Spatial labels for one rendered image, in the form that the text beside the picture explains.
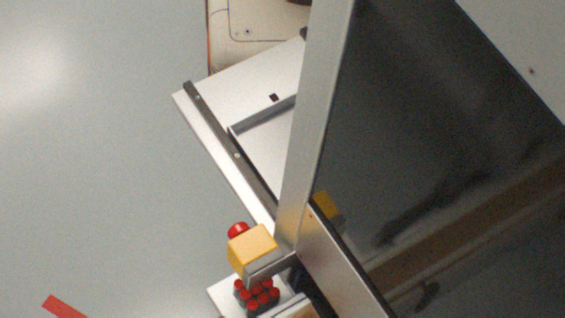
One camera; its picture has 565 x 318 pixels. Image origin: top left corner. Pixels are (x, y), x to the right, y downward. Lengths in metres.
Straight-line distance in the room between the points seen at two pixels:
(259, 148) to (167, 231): 0.94
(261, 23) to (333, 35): 1.69
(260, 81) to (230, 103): 0.08
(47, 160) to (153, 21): 0.62
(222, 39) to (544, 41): 2.00
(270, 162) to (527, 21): 1.07
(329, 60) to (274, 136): 0.73
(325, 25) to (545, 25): 0.37
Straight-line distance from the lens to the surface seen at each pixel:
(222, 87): 1.82
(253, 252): 1.48
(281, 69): 1.86
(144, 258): 2.60
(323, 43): 1.04
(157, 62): 2.94
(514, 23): 0.74
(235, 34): 2.66
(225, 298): 1.61
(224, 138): 1.73
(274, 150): 1.75
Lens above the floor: 2.39
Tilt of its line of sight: 60 degrees down
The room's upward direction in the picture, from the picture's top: 9 degrees clockwise
